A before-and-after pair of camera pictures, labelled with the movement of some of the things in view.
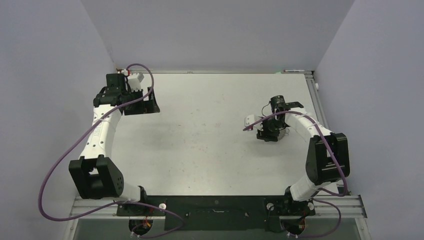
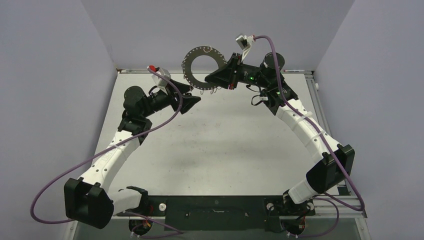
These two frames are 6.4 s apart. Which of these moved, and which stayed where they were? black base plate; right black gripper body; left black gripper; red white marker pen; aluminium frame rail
Moved: left black gripper; right black gripper body
Stayed: aluminium frame rail; black base plate; red white marker pen
